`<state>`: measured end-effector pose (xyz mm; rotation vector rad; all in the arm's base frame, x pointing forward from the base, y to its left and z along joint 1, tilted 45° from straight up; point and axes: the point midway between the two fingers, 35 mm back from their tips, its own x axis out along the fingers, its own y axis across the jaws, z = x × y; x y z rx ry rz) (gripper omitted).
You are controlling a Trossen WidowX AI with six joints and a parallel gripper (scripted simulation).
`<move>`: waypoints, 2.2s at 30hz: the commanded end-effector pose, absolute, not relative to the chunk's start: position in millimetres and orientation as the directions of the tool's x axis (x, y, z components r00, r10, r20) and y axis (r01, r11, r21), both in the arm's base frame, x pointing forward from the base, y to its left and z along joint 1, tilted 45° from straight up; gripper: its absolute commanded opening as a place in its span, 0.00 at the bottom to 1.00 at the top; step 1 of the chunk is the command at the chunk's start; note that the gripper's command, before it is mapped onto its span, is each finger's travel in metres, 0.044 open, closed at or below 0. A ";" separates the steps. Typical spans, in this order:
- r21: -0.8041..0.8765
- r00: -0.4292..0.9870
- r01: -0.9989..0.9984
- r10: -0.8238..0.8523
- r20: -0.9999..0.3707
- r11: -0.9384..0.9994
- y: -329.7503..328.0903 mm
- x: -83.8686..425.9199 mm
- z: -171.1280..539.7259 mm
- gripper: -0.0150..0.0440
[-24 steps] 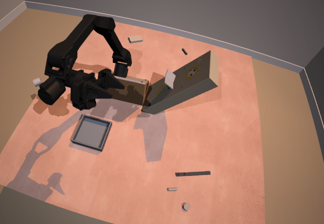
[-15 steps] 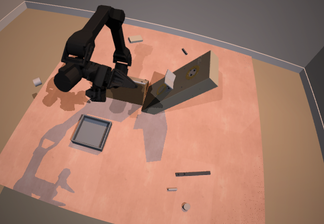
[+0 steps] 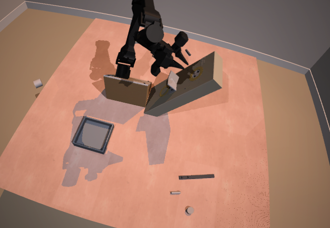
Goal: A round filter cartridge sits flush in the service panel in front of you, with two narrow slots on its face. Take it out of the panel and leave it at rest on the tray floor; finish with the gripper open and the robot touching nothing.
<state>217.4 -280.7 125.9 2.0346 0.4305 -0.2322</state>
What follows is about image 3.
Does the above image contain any tan cylinder with grey slotted end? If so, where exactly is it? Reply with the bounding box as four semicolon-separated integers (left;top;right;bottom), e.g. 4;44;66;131
192;70;200;78

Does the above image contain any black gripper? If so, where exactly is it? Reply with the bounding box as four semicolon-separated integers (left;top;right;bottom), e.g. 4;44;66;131
149;31;189;76

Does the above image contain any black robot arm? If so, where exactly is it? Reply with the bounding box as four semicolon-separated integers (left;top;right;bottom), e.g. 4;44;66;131
115;0;174;79

